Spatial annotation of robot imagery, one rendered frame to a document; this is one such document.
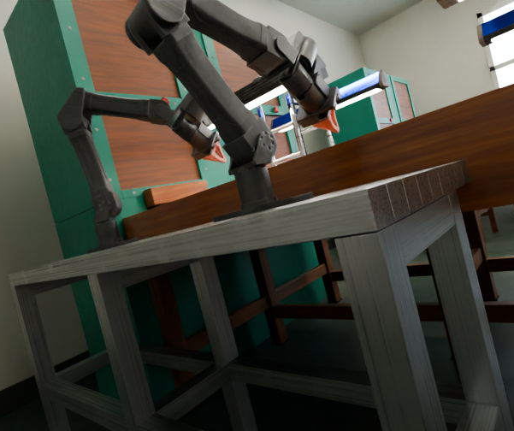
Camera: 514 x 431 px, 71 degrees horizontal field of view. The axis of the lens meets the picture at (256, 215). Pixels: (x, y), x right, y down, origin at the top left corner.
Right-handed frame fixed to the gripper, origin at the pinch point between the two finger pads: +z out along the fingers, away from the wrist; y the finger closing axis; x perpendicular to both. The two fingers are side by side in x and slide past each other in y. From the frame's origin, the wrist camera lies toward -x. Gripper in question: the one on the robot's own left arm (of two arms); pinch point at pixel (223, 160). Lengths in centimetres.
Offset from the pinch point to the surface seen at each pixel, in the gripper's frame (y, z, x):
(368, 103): 59, 178, -224
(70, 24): 45, -55, -41
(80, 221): 72, -12, 17
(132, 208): 45.4, -4.2, 11.2
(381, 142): -58, -4, 19
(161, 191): 39.4, 1.4, 1.5
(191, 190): 39.5, 13.9, -7.4
